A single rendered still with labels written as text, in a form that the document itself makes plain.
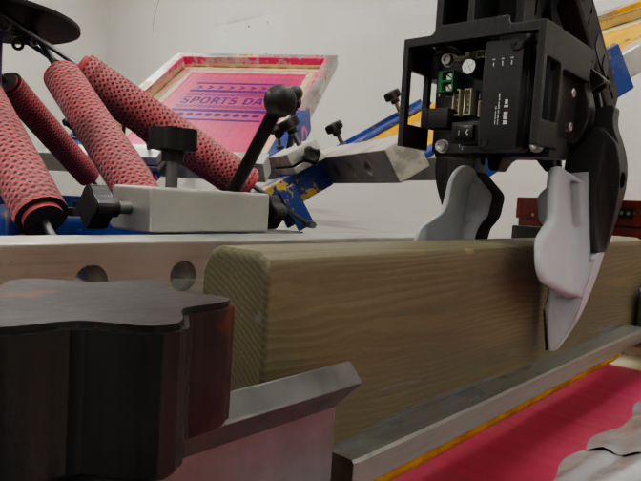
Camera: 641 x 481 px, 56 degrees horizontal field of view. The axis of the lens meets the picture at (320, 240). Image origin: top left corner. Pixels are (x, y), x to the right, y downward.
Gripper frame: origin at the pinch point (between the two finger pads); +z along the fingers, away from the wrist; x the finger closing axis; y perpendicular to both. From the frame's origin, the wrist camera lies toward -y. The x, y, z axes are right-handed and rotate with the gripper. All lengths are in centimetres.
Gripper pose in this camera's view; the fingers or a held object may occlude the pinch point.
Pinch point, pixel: (512, 315)
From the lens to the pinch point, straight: 35.5
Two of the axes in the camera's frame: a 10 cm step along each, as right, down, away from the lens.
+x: 7.5, 0.9, -6.6
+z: -0.6, 10.0, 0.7
